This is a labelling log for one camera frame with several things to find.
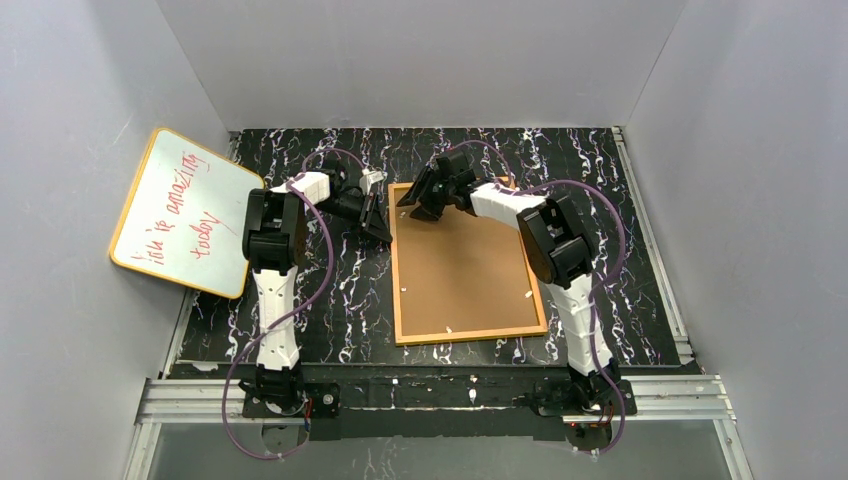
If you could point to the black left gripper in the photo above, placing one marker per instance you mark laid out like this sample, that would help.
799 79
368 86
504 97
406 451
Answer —
365 210

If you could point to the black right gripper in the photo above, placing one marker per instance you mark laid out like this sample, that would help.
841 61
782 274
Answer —
436 192

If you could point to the yellow wooden picture frame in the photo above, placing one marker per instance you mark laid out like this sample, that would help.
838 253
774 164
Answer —
397 278

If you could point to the brown cardboard backing board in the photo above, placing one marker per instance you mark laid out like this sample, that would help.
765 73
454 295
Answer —
464 278

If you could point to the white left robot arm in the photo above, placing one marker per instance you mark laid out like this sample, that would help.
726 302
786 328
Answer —
274 244

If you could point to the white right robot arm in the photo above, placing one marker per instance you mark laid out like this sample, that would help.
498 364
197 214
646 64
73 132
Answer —
555 241

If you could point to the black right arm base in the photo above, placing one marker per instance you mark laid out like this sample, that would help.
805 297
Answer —
593 404

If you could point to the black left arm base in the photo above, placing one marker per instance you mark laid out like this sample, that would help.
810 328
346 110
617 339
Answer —
317 400

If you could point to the whiteboard with red writing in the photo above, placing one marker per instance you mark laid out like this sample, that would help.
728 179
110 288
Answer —
184 217

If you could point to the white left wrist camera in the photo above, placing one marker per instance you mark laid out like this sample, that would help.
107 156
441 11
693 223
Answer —
370 179

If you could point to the aluminium rail base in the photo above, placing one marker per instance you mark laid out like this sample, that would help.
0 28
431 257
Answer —
657 397

